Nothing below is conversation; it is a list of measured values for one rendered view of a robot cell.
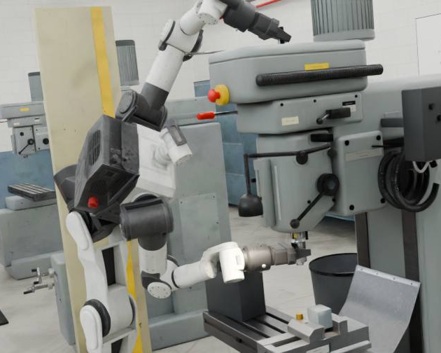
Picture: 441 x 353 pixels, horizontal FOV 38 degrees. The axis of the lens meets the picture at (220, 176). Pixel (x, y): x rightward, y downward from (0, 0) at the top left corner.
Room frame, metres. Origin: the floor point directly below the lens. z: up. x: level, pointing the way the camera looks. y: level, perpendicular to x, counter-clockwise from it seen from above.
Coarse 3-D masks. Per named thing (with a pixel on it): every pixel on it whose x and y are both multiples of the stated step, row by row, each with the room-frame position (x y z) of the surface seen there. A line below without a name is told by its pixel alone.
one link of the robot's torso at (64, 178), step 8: (64, 168) 2.28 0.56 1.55; (72, 168) 2.29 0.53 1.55; (56, 176) 2.29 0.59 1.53; (64, 176) 2.27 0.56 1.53; (72, 176) 2.26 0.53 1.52; (56, 184) 2.30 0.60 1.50; (64, 184) 2.25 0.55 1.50; (72, 184) 2.22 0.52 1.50; (64, 192) 2.25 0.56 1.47; (72, 192) 2.22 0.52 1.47; (64, 200) 2.28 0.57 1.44; (72, 200) 2.24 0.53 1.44; (96, 224) 2.15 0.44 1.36; (104, 224) 2.15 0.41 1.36; (112, 224) 2.18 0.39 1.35; (96, 232) 2.20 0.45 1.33; (104, 232) 2.21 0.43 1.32; (96, 240) 2.25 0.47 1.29
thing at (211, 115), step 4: (208, 112) 1.99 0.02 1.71; (212, 112) 2.00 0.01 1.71; (220, 112) 2.02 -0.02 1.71; (224, 112) 2.02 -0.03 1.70; (228, 112) 2.03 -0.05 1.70; (232, 112) 2.03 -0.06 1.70; (236, 112) 2.04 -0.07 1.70; (200, 116) 1.97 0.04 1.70; (204, 116) 1.98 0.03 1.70; (208, 116) 1.98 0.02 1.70; (212, 116) 1.99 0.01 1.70; (216, 116) 2.01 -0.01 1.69
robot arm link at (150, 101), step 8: (144, 88) 2.18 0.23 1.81; (152, 88) 2.16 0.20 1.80; (160, 88) 2.17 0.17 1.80; (144, 96) 2.17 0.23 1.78; (152, 96) 2.16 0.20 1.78; (160, 96) 2.17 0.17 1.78; (136, 104) 2.12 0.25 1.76; (144, 104) 2.14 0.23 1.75; (152, 104) 2.16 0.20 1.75; (160, 104) 2.18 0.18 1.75; (136, 112) 2.13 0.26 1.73; (144, 112) 2.15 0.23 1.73; (152, 112) 2.16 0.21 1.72; (160, 112) 2.18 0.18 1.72; (144, 120) 2.17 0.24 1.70; (152, 120) 2.17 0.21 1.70
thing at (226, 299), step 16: (256, 272) 2.33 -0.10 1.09; (208, 288) 2.43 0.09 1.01; (224, 288) 2.35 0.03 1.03; (240, 288) 2.28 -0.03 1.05; (256, 288) 2.32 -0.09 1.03; (208, 304) 2.44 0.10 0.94; (224, 304) 2.36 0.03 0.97; (240, 304) 2.28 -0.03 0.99; (256, 304) 2.32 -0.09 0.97; (240, 320) 2.28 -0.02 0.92
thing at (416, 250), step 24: (384, 144) 2.21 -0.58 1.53; (408, 168) 2.07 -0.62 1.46; (432, 168) 2.08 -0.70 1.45; (360, 216) 2.29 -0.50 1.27; (384, 216) 2.19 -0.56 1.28; (408, 216) 2.08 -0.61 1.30; (432, 216) 2.05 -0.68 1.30; (360, 240) 2.30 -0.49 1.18; (384, 240) 2.20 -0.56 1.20; (408, 240) 2.09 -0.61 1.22; (432, 240) 2.05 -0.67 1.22; (360, 264) 2.31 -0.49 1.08; (384, 264) 2.20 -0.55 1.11; (408, 264) 2.09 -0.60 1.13; (432, 264) 2.04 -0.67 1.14; (432, 288) 2.04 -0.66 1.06; (432, 312) 2.04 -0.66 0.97; (408, 336) 2.12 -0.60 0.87; (432, 336) 2.04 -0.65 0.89
